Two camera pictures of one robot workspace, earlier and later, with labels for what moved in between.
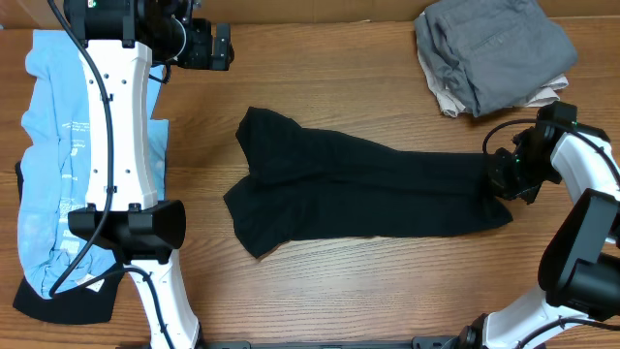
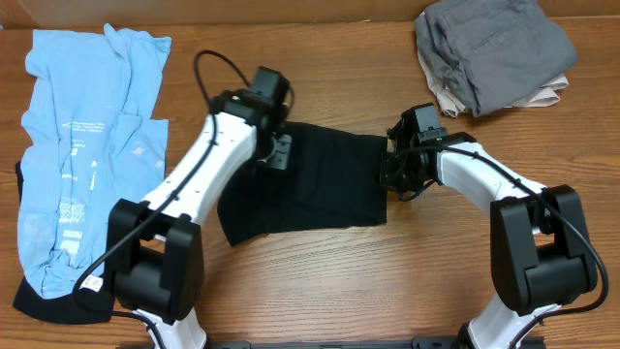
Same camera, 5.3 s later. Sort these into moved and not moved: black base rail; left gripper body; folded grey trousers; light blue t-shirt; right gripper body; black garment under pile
Moved: left gripper body; right gripper body
Not moved: folded grey trousers; light blue t-shirt; black garment under pile; black base rail
